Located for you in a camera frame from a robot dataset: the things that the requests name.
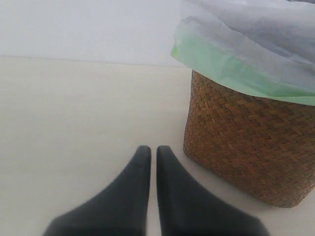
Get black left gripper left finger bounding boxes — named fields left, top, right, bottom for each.
left=44, top=146, right=151, bottom=236

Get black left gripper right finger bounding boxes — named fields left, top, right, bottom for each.
left=156, top=146, right=267, bottom=236

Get white and green bin liner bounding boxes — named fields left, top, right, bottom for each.
left=171, top=0, right=315, bottom=106

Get brown woven wicker basket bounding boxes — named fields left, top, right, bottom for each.
left=183, top=71, right=315, bottom=208

